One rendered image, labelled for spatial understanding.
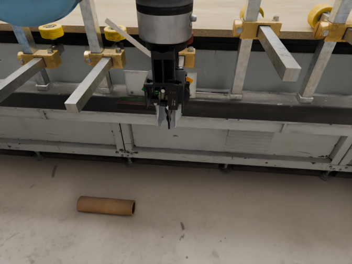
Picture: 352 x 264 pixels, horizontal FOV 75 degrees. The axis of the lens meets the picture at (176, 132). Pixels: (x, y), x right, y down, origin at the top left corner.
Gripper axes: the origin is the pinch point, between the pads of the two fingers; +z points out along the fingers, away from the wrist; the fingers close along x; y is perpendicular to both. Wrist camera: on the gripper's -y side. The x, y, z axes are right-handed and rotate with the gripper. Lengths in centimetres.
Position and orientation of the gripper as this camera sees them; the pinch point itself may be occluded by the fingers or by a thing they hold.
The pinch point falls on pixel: (169, 122)
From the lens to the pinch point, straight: 53.9
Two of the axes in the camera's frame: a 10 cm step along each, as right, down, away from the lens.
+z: 0.0, 7.6, 6.5
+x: 10.0, 0.6, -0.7
